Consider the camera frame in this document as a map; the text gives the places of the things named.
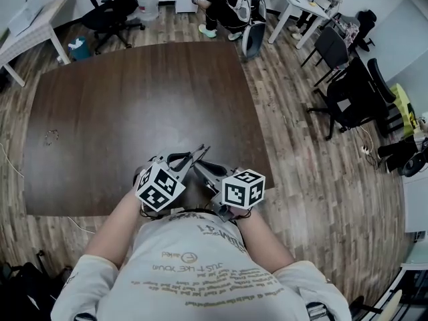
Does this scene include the plain white desk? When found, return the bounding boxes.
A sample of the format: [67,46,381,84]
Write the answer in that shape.
[266,0,332,50]

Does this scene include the clear water jug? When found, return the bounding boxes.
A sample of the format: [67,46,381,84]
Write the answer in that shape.
[135,0,161,22]

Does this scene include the small dark bead chain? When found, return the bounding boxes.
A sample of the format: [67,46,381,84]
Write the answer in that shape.
[43,128,60,147]

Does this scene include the grey thin-legged chair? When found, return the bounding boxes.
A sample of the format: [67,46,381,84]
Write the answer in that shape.
[300,26,351,88]

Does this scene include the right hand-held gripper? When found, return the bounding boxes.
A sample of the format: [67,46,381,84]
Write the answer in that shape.
[193,160,266,222]

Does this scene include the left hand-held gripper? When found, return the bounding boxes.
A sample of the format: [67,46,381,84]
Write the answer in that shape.
[133,145,205,213]

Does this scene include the teal waste bin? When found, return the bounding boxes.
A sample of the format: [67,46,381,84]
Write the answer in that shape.
[67,37,92,62]

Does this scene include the person's left forearm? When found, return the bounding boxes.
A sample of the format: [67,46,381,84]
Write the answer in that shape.
[83,188,145,268]

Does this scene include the white box appliance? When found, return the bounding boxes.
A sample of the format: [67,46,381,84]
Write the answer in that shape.
[6,0,47,37]

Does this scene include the white desk with checkered cloth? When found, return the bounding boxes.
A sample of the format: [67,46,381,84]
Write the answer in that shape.
[0,0,82,88]

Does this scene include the pink floral cloth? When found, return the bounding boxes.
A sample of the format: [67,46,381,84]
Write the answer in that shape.
[340,21,361,45]

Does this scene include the white side cabinet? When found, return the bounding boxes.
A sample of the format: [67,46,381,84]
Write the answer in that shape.
[402,175,428,234]

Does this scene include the black mesh office chair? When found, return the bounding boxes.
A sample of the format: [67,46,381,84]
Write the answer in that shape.
[306,57,399,142]

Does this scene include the black high-back office chair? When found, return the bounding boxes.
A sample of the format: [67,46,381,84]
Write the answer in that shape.
[76,0,147,56]

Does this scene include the person's right forearm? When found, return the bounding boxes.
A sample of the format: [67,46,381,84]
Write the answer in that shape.
[235,209,298,274]

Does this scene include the person's white printed t-shirt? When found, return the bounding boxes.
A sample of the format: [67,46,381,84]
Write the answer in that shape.
[49,211,352,321]

